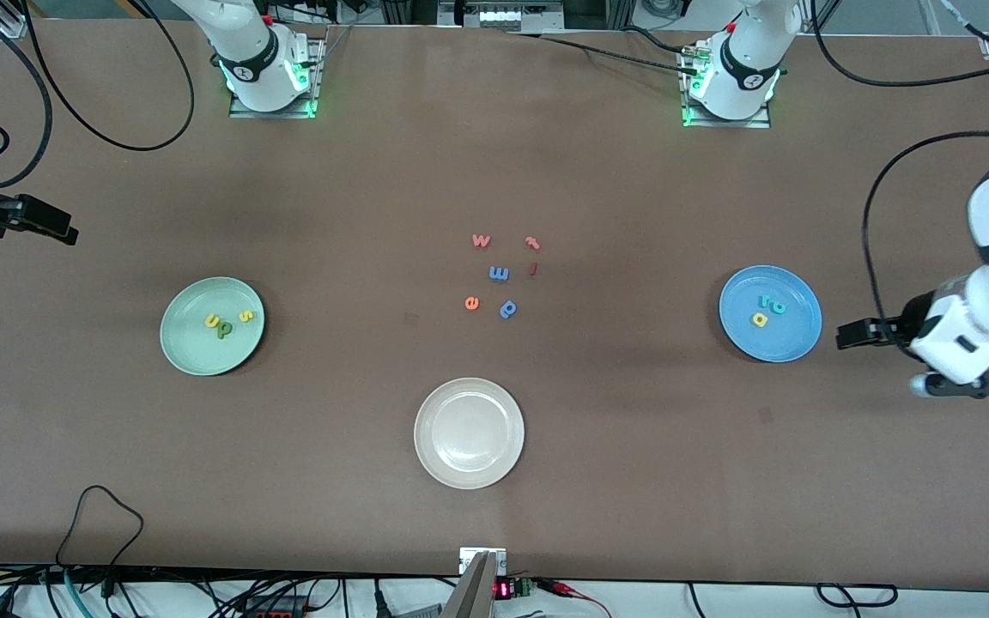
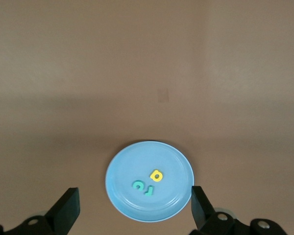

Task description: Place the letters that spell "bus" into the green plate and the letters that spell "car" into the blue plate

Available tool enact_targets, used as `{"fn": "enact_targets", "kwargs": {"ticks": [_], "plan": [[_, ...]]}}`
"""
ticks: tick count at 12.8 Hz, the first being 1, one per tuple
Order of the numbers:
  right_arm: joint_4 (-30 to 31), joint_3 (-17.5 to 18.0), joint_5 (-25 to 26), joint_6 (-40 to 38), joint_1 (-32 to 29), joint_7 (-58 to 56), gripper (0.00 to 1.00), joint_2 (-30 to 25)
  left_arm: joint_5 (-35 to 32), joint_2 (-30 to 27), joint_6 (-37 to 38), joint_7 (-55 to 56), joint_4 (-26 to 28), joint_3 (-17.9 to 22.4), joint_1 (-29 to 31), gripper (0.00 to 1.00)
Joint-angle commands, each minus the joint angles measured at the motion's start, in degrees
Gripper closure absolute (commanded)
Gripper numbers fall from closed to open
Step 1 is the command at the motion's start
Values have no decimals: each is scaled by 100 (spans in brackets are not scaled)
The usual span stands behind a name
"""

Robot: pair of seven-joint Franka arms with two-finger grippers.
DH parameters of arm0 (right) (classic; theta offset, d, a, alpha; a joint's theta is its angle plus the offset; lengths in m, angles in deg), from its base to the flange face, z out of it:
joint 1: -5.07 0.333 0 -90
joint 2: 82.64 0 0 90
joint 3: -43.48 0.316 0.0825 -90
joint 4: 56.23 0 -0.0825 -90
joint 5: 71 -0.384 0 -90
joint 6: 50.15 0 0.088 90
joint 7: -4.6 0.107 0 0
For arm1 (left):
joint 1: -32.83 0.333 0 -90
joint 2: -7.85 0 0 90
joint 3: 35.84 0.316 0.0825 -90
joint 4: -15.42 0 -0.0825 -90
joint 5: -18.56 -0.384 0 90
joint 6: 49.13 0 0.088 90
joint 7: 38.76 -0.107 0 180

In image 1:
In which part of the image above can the beige plate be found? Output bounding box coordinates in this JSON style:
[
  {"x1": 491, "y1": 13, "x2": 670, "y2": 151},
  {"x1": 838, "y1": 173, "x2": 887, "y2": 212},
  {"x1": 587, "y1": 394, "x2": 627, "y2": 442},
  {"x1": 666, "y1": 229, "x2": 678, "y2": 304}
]
[{"x1": 414, "y1": 378, "x2": 525, "y2": 490}]

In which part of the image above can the blue plate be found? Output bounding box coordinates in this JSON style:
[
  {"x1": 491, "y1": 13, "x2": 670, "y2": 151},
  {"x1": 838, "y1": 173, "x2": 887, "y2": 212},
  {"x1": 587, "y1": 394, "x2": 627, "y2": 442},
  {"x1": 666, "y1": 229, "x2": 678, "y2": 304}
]
[{"x1": 719, "y1": 265, "x2": 823, "y2": 364}]

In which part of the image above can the black looped cable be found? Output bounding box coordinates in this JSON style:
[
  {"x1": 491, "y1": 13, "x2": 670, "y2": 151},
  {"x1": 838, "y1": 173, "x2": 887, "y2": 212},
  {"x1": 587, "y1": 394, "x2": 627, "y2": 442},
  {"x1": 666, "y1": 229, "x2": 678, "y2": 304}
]
[{"x1": 55, "y1": 485, "x2": 146, "y2": 569}]

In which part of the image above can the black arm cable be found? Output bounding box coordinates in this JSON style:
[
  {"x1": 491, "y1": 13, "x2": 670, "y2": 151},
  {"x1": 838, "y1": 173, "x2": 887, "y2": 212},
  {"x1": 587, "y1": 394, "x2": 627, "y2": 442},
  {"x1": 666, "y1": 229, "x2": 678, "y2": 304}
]
[
  {"x1": 0, "y1": 0, "x2": 197, "y2": 191},
  {"x1": 808, "y1": 0, "x2": 989, "y2": 325}
]

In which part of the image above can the red power strip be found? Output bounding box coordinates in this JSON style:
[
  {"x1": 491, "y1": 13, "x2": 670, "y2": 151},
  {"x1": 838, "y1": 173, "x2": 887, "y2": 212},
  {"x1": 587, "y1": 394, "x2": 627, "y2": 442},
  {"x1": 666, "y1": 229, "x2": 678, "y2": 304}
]
[{"x1": 241, "y1": 599, "x2": 308, "y2": 618}]

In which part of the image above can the grey electronics rack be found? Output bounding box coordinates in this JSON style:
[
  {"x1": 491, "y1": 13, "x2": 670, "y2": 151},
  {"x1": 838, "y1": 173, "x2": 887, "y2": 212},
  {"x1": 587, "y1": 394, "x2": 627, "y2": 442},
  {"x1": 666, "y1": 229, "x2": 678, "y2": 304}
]
[{"x1": 439, "y1": 0, "x2": 566, "y2": 33}]

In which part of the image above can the light green plate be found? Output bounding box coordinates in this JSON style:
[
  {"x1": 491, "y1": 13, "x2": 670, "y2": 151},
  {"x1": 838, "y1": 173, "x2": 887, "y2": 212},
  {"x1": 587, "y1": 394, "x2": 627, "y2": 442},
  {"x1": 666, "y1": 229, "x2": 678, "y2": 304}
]
[{"x1": 160, "y1": 276, "x2": 266, "y2": 377}]

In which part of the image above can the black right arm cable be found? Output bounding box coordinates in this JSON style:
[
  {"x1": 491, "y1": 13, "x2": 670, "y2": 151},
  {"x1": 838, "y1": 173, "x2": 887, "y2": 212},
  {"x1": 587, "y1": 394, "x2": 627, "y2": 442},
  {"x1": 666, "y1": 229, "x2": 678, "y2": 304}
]
[{"x1": 0, "y1": 0, "x2": 197, "y2": 191}]

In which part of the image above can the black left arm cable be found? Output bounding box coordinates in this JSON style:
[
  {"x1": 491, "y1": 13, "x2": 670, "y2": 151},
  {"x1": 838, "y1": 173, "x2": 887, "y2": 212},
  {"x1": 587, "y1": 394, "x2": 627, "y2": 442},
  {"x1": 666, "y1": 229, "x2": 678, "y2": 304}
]
[{"x1": 808, "y1": 0, "x2": 989, "y2": 325}]

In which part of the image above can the white metal bracket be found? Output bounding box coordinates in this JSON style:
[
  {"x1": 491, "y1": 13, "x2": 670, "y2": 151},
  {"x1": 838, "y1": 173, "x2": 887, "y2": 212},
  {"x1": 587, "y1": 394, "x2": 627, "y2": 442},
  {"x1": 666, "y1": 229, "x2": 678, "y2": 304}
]
[{"x1": 458, "y1": 548, "x2": 508, "y2": 575}]

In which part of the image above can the grey metal beam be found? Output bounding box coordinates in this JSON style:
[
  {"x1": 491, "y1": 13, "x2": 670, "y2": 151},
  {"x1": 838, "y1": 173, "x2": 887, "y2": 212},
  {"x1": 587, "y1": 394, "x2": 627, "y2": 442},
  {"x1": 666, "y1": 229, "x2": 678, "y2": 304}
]
[{"x1": 439, "y1": 551, "x2": 501, "y2": 618}]

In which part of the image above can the black coiled floor cable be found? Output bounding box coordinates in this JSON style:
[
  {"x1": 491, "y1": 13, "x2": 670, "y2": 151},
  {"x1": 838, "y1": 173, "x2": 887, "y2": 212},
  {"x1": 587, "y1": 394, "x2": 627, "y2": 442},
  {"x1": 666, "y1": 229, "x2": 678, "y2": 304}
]
[{"x1": 816, "y1": 583, "x2": 900, "y2": 609}]

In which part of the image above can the thin black table cable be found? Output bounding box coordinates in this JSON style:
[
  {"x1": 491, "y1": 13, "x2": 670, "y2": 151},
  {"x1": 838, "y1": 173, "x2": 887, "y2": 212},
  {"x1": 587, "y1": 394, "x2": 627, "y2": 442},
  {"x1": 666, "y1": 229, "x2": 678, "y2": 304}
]
[{"x1": 494, "y1": 30, "x2": 701, "y2": 75}]

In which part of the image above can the red clip lead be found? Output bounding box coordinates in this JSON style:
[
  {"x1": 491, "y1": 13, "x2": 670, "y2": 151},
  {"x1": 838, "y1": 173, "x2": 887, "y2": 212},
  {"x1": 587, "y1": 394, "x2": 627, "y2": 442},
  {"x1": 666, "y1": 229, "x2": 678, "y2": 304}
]
[{"x1": 537, "y1": 579, "x2": 612, "y2": 618}]

